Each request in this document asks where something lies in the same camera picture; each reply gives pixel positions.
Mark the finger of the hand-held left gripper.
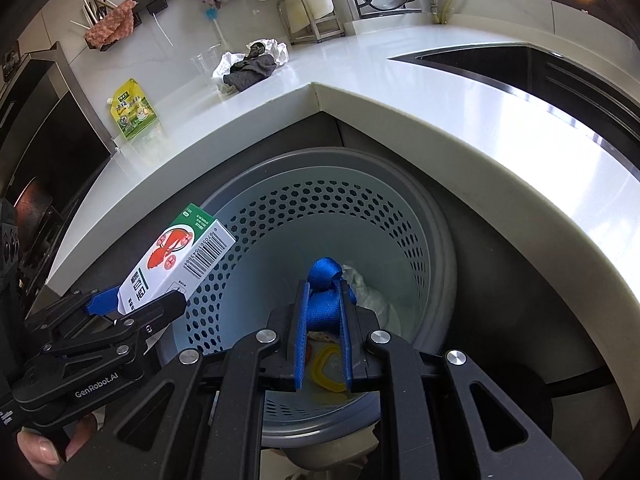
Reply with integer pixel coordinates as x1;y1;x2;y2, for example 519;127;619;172
24;284;122;342
39;290;189;362

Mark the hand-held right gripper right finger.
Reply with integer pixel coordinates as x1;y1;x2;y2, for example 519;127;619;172
337;280;558;480

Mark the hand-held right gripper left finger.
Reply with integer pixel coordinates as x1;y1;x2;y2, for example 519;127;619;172
107;280;313;480

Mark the yellow plastic lid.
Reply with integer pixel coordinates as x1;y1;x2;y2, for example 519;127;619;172
310;344;348;393

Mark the blue fabric strap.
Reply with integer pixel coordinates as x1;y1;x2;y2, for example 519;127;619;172
306;257;358;333

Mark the white red green carton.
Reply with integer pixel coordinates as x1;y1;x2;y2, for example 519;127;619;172
116;203;237;317

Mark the grey perforated trash bin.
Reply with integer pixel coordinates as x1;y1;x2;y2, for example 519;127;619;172
159;147;458;453

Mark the person's left hand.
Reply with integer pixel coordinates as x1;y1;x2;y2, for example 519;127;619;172
16;416;99;480

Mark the black stove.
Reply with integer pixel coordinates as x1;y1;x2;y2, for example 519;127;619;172
0;175;101;291

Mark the black wok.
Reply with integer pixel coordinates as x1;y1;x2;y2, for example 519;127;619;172
12;177;56;226

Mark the black range hood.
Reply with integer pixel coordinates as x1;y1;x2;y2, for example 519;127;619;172
0;42;118;201

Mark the yellow green spout pouch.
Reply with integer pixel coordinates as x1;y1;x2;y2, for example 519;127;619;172
106;78;160;141

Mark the clear plastic cup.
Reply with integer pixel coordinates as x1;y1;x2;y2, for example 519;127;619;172
190;44;226;93

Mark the white crumpled tissue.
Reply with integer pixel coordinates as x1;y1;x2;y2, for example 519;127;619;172
211;50;248;81

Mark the dark grey cloth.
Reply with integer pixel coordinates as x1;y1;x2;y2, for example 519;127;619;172
222;54;278;92

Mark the pink dish cloth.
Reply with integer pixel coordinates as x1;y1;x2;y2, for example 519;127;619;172
84;0;138;51

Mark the kitchen utensil bundle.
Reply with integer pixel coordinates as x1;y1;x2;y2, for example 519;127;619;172
70;0;121;31

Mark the white crumpled paper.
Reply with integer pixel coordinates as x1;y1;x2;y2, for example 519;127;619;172
260;39;290;67

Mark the metal cutting board rack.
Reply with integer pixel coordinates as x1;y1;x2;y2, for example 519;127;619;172
276;0;347;45

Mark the small yellowish cutting board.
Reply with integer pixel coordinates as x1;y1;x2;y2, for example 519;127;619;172
287;0;314;31

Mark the steel kitchen sink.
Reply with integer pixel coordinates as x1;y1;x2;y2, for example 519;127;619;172
387;42;640;186

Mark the white hanging cable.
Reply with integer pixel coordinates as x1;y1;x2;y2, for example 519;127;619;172
152;12;174;46

